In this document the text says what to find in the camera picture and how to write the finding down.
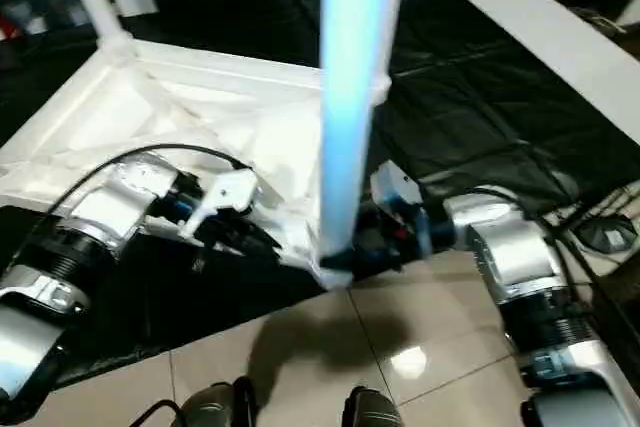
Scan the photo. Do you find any white leg with black mark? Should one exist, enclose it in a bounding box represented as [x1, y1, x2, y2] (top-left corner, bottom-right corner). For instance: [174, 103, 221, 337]
[368, 74, 392, 107]

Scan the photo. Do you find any white plastic table top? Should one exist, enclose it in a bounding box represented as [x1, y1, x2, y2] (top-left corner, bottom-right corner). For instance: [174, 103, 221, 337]
[0, 39, 361, 293]

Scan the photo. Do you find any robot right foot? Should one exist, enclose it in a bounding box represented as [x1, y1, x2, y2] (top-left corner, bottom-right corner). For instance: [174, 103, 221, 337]
[342, 386, 401, 427]

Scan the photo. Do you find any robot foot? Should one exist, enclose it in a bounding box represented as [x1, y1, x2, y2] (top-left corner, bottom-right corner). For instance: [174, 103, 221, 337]
[342, 386, 401, 427]
[179, 381, 256, 427]

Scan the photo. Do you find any black work mat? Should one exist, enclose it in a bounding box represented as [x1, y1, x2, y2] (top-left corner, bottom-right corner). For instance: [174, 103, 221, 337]
[0, 0, 640, 388]

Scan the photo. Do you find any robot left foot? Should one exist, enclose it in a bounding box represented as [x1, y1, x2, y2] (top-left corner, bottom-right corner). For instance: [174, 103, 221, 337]
[179, 381, 256, 427]

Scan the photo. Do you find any black wifi router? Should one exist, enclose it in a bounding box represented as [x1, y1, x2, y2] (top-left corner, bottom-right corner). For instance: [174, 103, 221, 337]
[574, 216, 636, 253]

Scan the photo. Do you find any white flat board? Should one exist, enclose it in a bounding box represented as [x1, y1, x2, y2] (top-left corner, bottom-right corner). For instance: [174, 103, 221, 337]
[432, 0, 640, 146]

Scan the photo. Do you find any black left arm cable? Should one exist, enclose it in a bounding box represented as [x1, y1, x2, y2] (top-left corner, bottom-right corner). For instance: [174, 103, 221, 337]
[9, 143, 251, 268]

